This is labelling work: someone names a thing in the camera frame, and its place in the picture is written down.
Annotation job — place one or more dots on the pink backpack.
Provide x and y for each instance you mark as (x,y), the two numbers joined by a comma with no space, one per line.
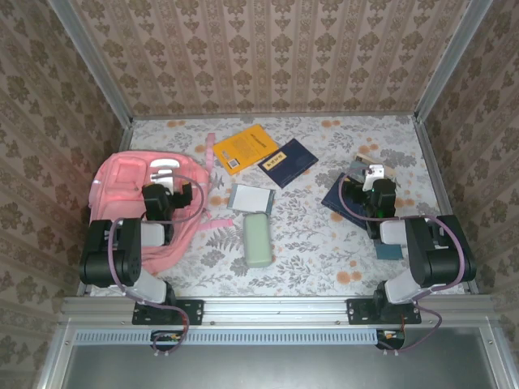
(117,174)

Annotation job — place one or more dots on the navy book with flower drawing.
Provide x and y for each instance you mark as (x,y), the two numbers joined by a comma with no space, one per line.
(334,199)

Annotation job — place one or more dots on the small teal notebook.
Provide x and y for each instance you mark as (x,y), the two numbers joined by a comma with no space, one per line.
(389,252)

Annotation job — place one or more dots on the navy book wide yellow label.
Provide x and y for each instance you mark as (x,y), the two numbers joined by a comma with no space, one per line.
(296,164)

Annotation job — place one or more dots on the white notebook grey spine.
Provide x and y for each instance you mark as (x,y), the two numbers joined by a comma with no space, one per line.
(251,198)

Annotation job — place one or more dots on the green pencil case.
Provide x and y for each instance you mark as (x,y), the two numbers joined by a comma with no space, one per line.
(257,243)

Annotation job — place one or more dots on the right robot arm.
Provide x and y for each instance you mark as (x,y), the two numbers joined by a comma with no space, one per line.
(438,259)

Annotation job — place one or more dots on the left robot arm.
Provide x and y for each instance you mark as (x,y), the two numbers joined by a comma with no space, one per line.
(101,251)

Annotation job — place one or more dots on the floral table cover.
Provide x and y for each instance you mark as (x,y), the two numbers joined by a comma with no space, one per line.
(304,263)

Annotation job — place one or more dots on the black connector board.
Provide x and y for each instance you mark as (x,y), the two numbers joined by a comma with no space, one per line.
(166,340)
(391,338)

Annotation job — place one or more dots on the grey metal panel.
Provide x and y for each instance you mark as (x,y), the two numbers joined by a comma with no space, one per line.
(263,368)

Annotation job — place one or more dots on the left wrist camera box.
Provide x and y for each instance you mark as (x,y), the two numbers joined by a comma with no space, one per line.
(169,186)

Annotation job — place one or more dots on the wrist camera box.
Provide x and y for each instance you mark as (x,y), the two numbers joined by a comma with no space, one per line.
(375,172)
(169,186)

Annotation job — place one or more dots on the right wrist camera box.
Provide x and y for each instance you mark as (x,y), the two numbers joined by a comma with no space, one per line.
(375,172)

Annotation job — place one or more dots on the aluminium side rail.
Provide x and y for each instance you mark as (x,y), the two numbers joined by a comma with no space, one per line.
(433,162)
(121,139)

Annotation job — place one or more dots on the aluminium back rail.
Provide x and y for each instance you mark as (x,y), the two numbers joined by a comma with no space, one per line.
(365,114)

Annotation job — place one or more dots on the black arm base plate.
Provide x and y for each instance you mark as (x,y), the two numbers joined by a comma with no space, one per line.
(357,312)
(194,312)

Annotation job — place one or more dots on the aluminium frame post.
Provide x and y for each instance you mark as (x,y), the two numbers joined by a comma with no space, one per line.
(94,61)
(449,61)

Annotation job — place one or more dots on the aluminium mounting rail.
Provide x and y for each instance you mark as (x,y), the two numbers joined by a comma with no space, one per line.
(275,312)

